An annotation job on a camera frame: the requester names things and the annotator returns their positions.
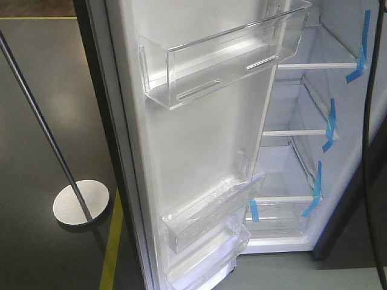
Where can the white middle fridge shelf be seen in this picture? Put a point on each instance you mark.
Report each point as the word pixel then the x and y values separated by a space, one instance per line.
pixel 296 109

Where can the white fridge shelf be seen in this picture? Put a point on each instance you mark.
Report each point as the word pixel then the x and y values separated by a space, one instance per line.
pixel 296 109
pixel 320 49

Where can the silver pole stand round base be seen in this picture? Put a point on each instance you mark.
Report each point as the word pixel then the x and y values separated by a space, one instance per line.
pixel 82 202

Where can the clear upper door bin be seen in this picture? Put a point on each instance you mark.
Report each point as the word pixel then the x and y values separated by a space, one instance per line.
pixel 189 49

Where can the clear lower door bin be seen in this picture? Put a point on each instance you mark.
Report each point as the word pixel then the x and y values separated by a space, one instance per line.
pixel 200 261

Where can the white upper fridge shelf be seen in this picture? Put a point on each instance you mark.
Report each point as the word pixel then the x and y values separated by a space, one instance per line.
pixel 320 49

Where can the yellow floor tape line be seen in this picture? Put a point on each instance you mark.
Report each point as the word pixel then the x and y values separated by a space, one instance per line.
pixel 37 252

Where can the clear fridge crisper drawer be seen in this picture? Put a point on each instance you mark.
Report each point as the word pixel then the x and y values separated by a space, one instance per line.
pixel 279 217

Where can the blue tape strip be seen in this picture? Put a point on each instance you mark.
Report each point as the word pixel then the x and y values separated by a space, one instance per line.
pixel 317 192
pixel 363 51
pixel 254 209
pixel 331 126

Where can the dark grey side-by-side fridge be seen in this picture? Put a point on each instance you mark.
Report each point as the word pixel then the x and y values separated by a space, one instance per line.
pixel 336 231

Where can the fridge door with white liner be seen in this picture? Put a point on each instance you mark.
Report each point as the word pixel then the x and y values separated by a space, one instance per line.
pixel 164 158

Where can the clear door bin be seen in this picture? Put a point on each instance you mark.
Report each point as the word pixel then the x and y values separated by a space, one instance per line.
pixel 184 226
pixel 189 49
pixel 200 261

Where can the clear middle door bin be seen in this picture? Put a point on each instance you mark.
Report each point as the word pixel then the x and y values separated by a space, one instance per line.
pixel 184 226

